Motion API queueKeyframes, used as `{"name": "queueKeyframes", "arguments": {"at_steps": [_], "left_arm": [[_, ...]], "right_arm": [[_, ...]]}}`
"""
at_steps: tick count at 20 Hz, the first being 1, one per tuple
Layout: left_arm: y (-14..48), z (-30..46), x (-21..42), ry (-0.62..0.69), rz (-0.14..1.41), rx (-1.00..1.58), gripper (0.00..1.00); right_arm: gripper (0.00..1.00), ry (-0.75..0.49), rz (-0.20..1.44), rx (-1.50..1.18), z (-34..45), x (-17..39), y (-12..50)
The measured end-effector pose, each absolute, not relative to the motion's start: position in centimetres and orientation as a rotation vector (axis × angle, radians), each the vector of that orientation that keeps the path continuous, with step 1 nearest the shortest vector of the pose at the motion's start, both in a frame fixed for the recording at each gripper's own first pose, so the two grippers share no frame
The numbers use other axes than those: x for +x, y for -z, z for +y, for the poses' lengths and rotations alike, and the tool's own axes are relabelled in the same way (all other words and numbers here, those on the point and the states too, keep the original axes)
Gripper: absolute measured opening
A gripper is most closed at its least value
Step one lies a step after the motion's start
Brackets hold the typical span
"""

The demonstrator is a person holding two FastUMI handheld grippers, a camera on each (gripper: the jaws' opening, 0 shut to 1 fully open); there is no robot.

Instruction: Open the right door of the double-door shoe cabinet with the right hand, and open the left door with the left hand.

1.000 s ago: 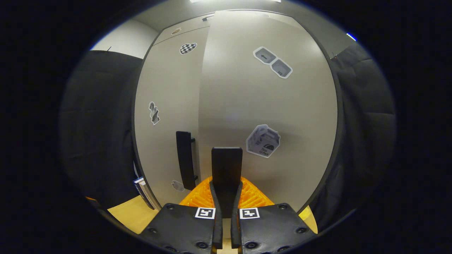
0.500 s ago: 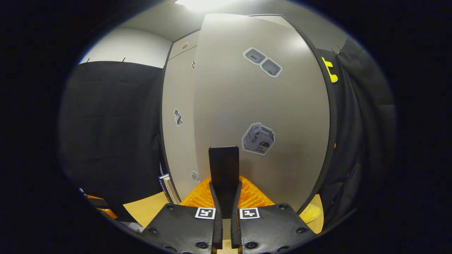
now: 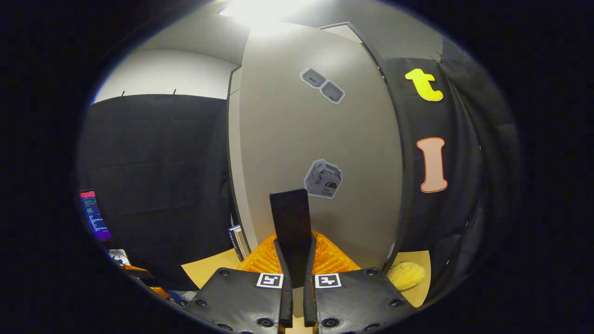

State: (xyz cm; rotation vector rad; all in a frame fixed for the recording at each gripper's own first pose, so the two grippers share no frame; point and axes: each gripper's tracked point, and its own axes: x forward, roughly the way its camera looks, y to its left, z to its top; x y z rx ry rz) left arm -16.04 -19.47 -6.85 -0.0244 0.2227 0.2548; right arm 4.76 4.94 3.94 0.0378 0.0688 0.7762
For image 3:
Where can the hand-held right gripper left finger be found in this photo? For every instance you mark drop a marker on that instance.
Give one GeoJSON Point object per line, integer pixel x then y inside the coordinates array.
{"type": "Point", "coordinates": [287, 297]}

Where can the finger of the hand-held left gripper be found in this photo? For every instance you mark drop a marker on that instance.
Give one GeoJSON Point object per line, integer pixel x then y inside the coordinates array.
{"type": "Point", "coordinates": [144, 277]}

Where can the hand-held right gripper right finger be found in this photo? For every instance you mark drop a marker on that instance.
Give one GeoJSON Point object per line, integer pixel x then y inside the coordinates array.
{"type": "Point", "coordinates": [309, 297]}

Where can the grey double-door shoe cabinet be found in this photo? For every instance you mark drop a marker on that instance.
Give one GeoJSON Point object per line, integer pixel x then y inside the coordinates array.
{"type": "Point", "coordinates": [405, 176]}

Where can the computer monitor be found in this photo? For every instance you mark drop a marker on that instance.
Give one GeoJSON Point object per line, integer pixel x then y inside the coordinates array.
{"type": "Point", "coordinates": [95, 215]}

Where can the black backdrop cloth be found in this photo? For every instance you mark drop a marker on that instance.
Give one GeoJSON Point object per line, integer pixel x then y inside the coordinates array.
{"type": "Point", "coordinates": [153, 185]}
{"type": "Point", "coordinates": [468, 208]}

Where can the yellow fuzzy sponge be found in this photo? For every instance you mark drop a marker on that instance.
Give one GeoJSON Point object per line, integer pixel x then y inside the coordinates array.
{"type": "Point", "coordinates": [406, 276]}

